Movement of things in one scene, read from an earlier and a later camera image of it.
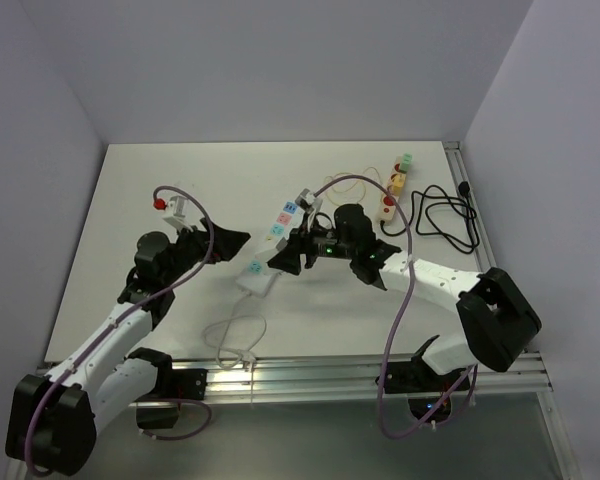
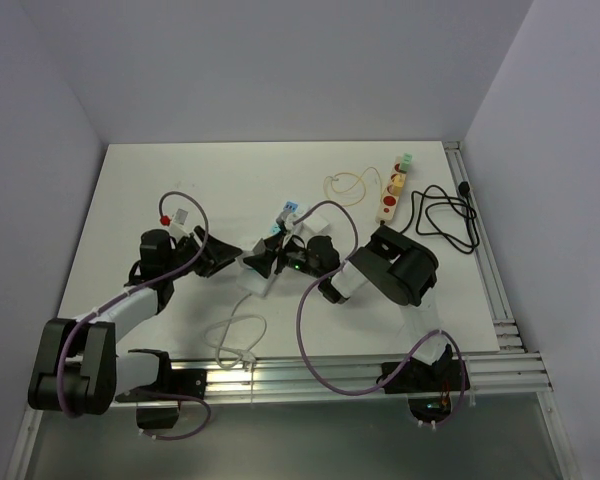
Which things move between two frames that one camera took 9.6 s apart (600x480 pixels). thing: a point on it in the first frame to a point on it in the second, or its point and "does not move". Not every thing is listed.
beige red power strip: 386,206 does not move
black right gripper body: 326,244 to 296,256
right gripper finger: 288,259 to 261,263
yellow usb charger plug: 399,182 does not move
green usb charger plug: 406,161 does not move
